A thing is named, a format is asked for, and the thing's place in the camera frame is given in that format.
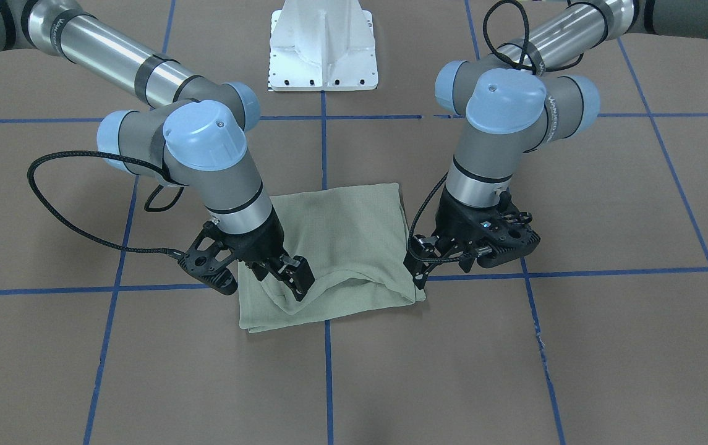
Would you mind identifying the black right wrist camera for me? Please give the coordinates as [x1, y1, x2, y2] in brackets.
[177, 221, 238, 295]

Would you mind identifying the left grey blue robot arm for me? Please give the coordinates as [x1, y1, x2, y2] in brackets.
[404, 1, 708, 290]

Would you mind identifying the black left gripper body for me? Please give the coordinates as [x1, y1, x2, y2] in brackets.
[404, 185, 518, 276]

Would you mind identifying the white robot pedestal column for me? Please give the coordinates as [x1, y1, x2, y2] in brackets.
[267, 1, 379, 92]

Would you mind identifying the olive green long-sleeve shirt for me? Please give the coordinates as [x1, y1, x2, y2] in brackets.
[238, 183, 425, 333]

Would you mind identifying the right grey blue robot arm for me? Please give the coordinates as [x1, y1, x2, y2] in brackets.
[0, 1, 315, 301]

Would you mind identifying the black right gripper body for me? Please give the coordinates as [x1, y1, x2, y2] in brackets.
[221, 210, 315, 293]

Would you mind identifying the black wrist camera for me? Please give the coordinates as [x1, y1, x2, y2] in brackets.
[476, 191, 540, 268]
[177, 221, 238, 295]

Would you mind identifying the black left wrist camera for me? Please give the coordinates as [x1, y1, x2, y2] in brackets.
[476, 191, 540, 268]

